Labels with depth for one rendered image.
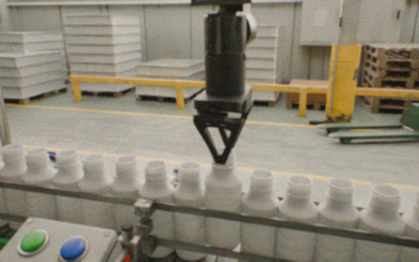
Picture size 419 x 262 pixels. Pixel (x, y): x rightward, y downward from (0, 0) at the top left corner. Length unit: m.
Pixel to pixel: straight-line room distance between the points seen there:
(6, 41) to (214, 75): 7.74
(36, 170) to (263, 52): 5.32
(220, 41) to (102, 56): 6.42
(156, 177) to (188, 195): 0.06
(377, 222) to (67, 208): 0.51
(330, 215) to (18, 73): 6.46
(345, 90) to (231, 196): 4.55
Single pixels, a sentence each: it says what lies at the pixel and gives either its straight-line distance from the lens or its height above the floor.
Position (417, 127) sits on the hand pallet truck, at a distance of 4.97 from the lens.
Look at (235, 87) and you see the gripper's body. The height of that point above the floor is 1.30.
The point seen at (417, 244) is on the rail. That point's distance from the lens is 0.55.
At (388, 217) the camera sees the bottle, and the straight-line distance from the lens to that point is 0.54.
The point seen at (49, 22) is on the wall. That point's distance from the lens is 9.67.
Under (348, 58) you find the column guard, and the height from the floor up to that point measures 0.93.
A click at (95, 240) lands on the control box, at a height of 1.12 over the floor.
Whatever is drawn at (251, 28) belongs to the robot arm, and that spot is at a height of 1.38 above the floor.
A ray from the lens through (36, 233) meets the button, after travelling 0.53.
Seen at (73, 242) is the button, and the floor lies 1.12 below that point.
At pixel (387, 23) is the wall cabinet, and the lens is 7.30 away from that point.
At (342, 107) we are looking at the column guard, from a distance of 5.07.
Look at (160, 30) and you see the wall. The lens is 8.14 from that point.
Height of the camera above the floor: 1.39
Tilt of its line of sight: 18 degrees down
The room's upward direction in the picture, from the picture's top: straight up
